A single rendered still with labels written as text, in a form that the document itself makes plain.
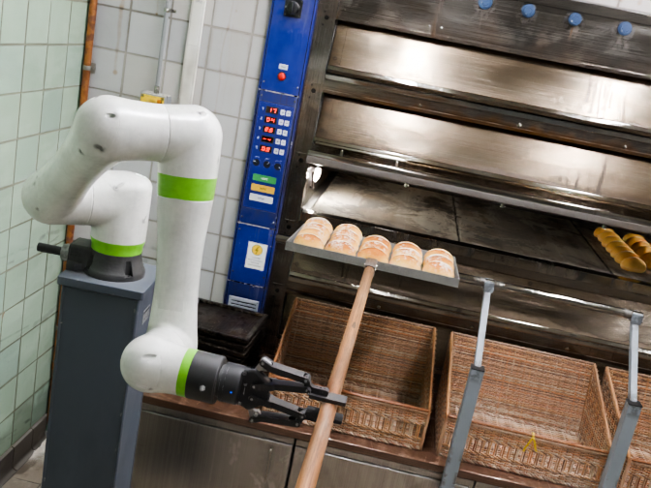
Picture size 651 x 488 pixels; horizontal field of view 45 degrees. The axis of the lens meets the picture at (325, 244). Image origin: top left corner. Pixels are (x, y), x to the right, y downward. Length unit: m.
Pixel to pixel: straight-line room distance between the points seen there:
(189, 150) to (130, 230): 0.43
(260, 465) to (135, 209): 1.19
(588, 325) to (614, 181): 0.55
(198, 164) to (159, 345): 0.35
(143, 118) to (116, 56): 1.62
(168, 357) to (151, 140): 0.40
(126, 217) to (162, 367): 0.51
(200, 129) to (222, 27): 1.48
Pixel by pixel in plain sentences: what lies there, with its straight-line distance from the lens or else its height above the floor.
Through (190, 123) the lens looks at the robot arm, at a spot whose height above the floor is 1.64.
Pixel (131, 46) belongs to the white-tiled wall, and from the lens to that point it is 3.11.
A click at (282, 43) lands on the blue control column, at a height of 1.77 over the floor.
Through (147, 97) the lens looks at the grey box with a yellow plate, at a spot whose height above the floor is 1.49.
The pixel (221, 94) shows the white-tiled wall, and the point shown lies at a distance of 3.01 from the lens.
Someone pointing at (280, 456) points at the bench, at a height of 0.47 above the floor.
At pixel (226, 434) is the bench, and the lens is 2.76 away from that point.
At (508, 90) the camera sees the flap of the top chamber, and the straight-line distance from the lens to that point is 2.91.
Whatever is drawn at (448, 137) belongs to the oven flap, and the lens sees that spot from 2.93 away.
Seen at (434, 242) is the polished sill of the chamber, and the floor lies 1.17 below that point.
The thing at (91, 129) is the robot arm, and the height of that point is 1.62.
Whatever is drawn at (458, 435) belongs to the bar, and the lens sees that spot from 2.60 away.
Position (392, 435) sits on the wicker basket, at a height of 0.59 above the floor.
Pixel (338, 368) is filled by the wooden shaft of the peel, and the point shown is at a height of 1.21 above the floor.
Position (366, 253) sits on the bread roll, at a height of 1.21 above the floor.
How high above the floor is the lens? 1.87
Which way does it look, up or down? 15 degrees down
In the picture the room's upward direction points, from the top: 11 degrees clockwise
